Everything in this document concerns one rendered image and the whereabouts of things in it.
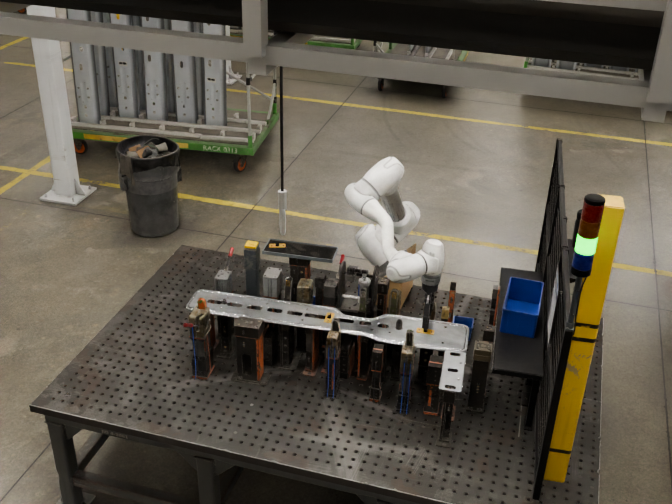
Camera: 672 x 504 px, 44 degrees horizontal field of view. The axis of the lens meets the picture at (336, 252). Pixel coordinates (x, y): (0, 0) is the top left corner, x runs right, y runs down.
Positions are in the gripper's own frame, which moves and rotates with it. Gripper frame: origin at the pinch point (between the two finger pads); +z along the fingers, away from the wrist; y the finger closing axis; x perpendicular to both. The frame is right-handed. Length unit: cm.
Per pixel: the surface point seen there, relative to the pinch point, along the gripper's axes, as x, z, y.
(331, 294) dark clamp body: -49, 4, -15
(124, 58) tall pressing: -333, 24, -394
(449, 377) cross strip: 14.3, 7.1, 32.4
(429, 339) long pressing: 2.5, 7.4, 6.3
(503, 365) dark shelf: 36.8, 4.1, 22.1
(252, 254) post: -94, -4, -30
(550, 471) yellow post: 61, 32, 54
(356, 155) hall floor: -111, 113, -428
